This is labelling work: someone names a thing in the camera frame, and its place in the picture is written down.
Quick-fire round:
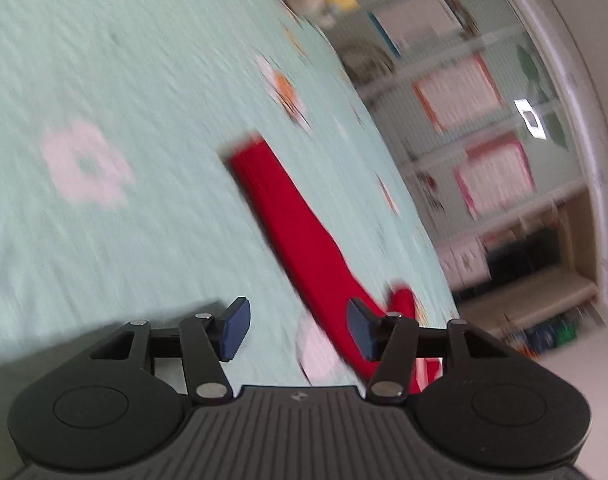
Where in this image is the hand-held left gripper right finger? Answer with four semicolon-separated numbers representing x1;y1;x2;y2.
347;298;511;405

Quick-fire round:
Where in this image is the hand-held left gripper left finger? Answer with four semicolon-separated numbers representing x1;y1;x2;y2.
88;297;251;405

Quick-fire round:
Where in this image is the pile of coloured bags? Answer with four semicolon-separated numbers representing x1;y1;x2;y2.
504;310;605;356

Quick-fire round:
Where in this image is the white door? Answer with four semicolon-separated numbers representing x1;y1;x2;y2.
459;270;600;331

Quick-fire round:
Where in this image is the grey sliding-door wardrobe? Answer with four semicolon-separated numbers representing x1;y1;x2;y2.
329;0;608;311

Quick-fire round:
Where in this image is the blue-bordered wall poster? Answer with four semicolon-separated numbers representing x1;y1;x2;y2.
369;0;480;58

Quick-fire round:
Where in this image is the orange-bordered wall poster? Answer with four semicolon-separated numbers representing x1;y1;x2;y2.
413;55;505;133

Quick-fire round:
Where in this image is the white drawer cabinet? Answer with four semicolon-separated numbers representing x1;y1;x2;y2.
436;232;490;291

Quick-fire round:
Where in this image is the pink-bordered wall poster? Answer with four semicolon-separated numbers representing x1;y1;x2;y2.
453;132;536;221

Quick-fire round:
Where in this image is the red white-striped knit sweater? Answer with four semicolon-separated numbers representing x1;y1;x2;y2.
226;132;445;393

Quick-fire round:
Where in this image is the mint quilted bee-print bedspread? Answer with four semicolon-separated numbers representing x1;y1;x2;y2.
0;0;455;411

